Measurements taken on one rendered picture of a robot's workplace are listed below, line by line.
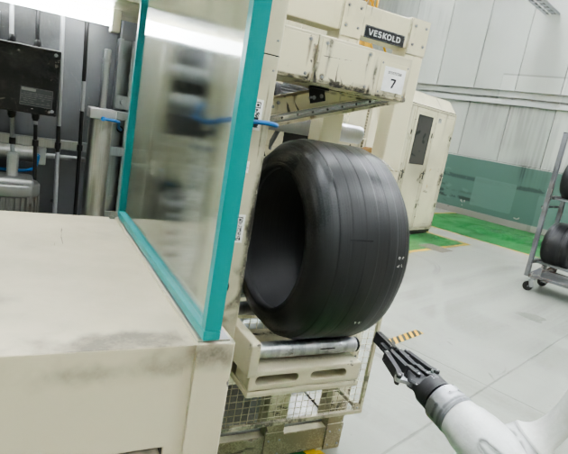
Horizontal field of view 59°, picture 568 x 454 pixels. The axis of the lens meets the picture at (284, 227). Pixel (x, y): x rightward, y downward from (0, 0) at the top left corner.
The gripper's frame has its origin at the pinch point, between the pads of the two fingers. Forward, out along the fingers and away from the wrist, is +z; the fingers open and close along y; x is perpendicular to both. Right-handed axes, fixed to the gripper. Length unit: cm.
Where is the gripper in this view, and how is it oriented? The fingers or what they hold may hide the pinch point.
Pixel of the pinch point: (384, 344)
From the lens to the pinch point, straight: 131.3
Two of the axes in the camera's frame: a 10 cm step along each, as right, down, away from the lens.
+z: -4.2, -3.9, 8.2
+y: -8.8, -0.5, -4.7
